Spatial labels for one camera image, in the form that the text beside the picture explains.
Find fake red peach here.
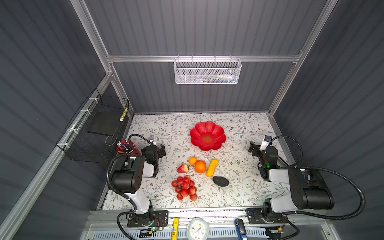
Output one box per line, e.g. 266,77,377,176
177,164,190,174

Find small fake orange tangerine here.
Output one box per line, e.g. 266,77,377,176
189,157,198,166

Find fake red grape bunch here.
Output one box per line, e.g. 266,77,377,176
171,175,198,202

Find fake dark avocado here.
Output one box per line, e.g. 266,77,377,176
212,176,230,187

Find fake yellow corn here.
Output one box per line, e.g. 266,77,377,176
206,159,219,178

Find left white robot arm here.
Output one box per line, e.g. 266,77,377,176
107,145,166,226

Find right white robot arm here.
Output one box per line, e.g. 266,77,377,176
248,136,335,223

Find red flower-shaped fruit bowl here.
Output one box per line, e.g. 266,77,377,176
190,122,227,152

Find red pencil cup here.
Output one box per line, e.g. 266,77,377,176
117,141,142,156

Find yellow marker in basket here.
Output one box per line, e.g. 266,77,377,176
120,108,128,122

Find floral table mat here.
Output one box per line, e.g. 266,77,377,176
101,112,292,211

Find yellow glue stick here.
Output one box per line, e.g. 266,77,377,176
171,218,180,240

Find white round clock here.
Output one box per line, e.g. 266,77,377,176
186,218,210,240

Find pens in white basket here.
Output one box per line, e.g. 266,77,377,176
193,74,238,84

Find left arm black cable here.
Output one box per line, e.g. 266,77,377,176
106,133,154,240

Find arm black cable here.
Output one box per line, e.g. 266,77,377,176
106,133,154,240
269,135,366,240

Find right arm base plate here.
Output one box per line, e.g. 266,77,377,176
246,208,287,225

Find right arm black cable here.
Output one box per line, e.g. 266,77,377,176
269,135,366,240

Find black wire basket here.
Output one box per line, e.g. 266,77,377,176
57,91,130,164

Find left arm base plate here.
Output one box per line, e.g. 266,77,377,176
127,211,169,228

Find blue handled tool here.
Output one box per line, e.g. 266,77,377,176
235,219,248,240

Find white mesh wall basket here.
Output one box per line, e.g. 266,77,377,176
173,58,242,85

